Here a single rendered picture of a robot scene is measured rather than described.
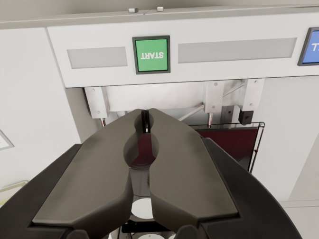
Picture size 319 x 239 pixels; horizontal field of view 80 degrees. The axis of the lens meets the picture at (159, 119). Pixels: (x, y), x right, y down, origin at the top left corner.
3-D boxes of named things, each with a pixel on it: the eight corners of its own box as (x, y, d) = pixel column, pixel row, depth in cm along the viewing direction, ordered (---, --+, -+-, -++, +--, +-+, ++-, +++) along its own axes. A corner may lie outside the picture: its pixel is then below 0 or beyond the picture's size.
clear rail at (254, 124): (262, 125, 45) (265, 128, 44) (104, 133, 46) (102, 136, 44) (264, 120, 45) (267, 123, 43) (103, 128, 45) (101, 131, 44)
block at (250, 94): (252, 105, 44) (258, 111, 41) (237, 105, 44) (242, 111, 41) (259, 69, 39) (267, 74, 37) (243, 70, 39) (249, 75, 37)
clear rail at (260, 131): (238, 216, 63) (239, 220, 62) (233, 216, 64) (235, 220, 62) (264, 120, 45) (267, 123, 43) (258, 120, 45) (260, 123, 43)
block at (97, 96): (110, 111, 44) (107, 118, 41) (95, 112, 44) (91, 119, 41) (103, 78, 40) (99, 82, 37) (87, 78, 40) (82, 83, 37)
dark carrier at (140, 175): (234, 216, 63) (235, 217, 62) (129, 220, 63) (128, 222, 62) (256, 127, 45) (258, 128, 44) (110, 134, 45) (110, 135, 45)
